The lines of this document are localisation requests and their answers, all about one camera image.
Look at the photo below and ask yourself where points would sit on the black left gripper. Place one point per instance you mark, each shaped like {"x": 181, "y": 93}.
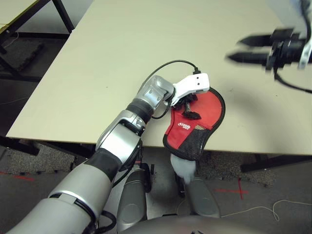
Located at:
{"x": 184, "y": 104}

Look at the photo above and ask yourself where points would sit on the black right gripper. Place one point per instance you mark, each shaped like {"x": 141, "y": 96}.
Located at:
{"x": 285, "y": 48}

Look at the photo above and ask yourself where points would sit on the red black paddle case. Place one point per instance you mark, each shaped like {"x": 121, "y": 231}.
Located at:
{"x": 209, "y": 109}

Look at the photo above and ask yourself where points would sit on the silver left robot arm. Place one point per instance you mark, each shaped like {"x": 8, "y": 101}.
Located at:
{"x": 117, "y": 146}

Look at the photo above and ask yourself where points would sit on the pale grey blurred object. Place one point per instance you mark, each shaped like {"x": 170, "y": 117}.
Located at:
{"x": 184, "y": 168}

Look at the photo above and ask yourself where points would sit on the grey right robot leg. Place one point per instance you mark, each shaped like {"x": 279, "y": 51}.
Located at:
{"x": 202, "y": 200}

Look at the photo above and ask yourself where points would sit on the grey robot leg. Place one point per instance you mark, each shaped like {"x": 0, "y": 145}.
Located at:
{"x": 202, "y": 200}
{"x": 132, "y": 202}

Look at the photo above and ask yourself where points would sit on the red floor tape cross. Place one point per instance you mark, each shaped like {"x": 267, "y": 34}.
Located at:
{"x": 240, "y": 191}

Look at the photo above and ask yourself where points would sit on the grey left robot leg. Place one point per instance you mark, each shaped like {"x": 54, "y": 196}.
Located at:
{"x": 132, "y": 202}

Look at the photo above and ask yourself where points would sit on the grey robot torso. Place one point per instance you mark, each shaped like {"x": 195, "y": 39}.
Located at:
{"x": 195, "y": 226}

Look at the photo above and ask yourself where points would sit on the black framed side table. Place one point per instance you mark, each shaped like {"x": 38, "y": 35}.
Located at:
{"x": 61, "y": 14}

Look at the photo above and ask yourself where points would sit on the black foam floor mat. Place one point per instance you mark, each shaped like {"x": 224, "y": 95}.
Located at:
{"x": 29, "y": 58}

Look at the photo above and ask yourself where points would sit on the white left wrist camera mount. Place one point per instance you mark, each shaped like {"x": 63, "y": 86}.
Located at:
{"x": 195, "y": 81}

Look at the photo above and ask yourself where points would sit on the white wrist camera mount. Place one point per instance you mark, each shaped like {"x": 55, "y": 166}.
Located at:
{"x": 306, "y": 56}
{"x": 195, "y": 81}

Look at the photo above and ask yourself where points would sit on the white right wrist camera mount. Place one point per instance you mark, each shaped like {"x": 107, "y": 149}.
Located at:
{"x": 306, "y": 56}

